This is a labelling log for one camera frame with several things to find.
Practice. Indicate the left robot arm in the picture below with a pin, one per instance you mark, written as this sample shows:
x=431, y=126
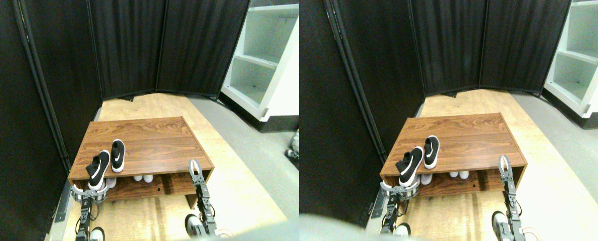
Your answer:
x=84, y=226
x=392, y=221

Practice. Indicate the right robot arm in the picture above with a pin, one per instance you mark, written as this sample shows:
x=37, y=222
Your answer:
x=194, y=226
x=501, y=226

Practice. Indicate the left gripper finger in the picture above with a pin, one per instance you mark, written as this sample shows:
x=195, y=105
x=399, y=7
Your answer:
x=101, y=194
x=411, y=191
x=387, y=192
x=77, y=195

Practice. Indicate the black shoe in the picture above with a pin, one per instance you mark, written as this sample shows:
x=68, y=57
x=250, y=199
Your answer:
x=98, y=170
x=431, y=152
x=118, y=155
x=409, y=167

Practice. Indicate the black curtain stand pole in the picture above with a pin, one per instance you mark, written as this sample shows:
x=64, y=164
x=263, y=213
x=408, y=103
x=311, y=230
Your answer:
x=39, y=85
x=351, y=83

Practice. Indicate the brown shoe rack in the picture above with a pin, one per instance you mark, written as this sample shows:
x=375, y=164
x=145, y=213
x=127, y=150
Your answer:
x=153, y=138
x=472, y=133

